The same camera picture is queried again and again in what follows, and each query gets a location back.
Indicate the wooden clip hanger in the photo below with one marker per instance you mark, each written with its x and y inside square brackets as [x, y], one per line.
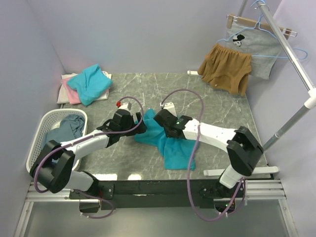
[246, 22]

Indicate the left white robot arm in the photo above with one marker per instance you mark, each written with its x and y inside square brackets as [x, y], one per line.
[53, 169]

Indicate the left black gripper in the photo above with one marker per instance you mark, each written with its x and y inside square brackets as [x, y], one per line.
[141, 130]

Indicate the folded white t shirt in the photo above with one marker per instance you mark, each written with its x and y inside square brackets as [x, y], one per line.
[62, 96]

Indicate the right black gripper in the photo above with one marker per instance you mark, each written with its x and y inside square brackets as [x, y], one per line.
[167, 133]

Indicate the metal clothes rack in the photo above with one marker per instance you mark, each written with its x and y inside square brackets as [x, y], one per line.
[308, 105]

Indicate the grey panda cloth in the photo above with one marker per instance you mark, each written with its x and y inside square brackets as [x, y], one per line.
[263, 47]

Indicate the folded cyan t shirt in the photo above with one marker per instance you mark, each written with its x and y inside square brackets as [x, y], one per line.
[90, 84]

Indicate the aluminium rail frame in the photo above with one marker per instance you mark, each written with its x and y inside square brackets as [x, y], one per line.
[255, 190]

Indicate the light blue wire hanger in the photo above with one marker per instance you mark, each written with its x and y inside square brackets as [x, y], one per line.
[293, 54]

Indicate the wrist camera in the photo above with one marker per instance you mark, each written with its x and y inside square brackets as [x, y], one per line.
[170, 107]
[124, 106]

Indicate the brown shorts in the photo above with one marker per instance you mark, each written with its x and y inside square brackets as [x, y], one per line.
[226, 69]

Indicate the teal t shirt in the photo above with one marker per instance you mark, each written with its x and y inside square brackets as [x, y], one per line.
[176, 152]

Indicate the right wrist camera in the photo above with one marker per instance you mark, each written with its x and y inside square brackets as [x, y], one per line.
[170, 107]

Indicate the grey-blue t shirt in basket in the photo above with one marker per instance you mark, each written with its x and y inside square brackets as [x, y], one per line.
[70, 128]

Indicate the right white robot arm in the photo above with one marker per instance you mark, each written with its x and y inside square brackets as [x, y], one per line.
[242, 147]

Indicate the white laundry basket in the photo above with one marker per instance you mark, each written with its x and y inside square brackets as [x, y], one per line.
[49, 121]

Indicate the folded pink t shirt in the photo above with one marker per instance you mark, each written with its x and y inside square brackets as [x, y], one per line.
[72, 94]

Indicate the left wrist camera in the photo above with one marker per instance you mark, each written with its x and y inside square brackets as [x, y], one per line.
[124, 106]

